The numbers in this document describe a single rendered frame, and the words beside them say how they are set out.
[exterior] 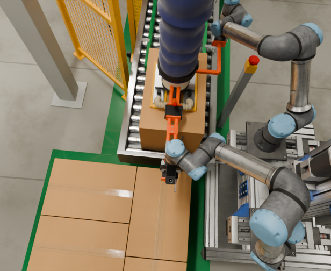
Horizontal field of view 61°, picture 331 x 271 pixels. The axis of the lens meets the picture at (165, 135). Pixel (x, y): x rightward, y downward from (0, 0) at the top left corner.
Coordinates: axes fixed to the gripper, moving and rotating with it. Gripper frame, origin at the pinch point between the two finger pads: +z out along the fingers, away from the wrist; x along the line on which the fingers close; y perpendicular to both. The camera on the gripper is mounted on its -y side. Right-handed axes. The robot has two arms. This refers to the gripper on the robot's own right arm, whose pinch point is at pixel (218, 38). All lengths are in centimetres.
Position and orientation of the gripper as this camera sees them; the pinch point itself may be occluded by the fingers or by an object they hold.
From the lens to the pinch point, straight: 194.1
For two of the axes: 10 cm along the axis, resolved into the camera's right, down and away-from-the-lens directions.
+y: -0.7, 9.3, -3.7
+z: -0.4, 3.7, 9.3
